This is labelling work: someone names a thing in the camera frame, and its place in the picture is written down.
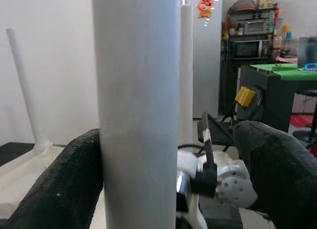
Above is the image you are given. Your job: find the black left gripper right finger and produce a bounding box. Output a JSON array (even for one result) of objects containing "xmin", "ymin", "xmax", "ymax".
[{"xmin": 231, "ymin": 119, "xmax": 317, "ymax": 229}]

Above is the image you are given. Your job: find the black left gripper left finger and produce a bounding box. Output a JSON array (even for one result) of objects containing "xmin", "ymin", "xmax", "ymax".
[{"xmin": 0, "ymin": 128, "xmax": 105, "ymax": 229}]

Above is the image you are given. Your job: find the white plastic table leg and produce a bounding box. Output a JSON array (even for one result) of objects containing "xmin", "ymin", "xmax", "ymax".
[
  {"xmin": 180, "ymin": 4, "xmax": 194, "ymax": 143},
  {"xmin": 91, "ymin": 0, "xmax": 183, "ymax": 229},
  {"xmin": 6, "ymin": 27, "xmax": 52, "ymax": 153}
]

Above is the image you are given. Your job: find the red floor mat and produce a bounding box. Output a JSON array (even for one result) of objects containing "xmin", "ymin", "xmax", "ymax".
[{"xmin": 289, "ymin": 114, "xmax": 317, "ymax": 127}]

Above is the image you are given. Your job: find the black cabinet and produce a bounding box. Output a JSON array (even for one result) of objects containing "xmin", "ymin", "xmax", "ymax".
[{"xmin": 238, "ymin": 64, "xmax": 317, "ymax": 133}]

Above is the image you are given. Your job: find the black folding chair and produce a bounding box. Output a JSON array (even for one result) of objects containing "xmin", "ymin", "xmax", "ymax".
[{"xmin": 197, "ymin": 86, "xmax": 264, "ymax": 153}]

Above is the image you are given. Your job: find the black swivel stool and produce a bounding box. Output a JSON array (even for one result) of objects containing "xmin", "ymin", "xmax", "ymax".
[{"xmin": 292, "ymin": 88, "xmax": 317, "ymax": 150}]

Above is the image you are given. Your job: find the yellow box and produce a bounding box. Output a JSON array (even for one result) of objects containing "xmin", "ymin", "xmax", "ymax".
[{"xmin": 234, "ymin": 86, "xmax": 256, "ymax": 108}]

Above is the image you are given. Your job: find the green table cover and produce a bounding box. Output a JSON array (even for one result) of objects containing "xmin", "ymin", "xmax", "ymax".
[{"xmin": 249, "ymin": 62, "xmax": 317, "ymax": 81}]

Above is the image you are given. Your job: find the black metal shelf rack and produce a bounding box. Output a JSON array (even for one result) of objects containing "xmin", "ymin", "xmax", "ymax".
[{"xmin": 219, "ymin": 5, "xmax": 282, "ymax": 117}]

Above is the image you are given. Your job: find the black microwave oven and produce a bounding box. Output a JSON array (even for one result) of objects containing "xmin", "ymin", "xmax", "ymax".
[{"xmin": 230, "ymin": 39, "xmax": 270, "ymax": 59}]

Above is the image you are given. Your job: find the white refrigerator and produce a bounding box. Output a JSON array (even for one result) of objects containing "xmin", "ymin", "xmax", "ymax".
[{"xmin": 182, "ymin": 0, "xmax": 223, "ymax": 119}]

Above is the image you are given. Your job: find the silver toaster oven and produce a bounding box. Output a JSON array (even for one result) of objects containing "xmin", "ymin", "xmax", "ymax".
[{"xmin": 243, "ymin": 17, "xmax": 272, "ymax": 36}]

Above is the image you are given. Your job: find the red grey dome lid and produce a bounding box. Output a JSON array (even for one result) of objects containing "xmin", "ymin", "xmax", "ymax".
[{"xmin": 231, "ymin": 0, "xmax": 257, "ymax": 12}]

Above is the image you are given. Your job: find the orange cartoon sticker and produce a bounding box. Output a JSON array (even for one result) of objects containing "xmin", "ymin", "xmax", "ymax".
[{"xmin": 197, "ymin": 0, "xmax": 215, "ymax": 19}]

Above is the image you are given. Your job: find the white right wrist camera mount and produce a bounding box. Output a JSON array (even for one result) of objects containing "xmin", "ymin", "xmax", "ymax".
[{"xmin": 176, "ymin": 149, "xmax": 208, "ymax": 229}]

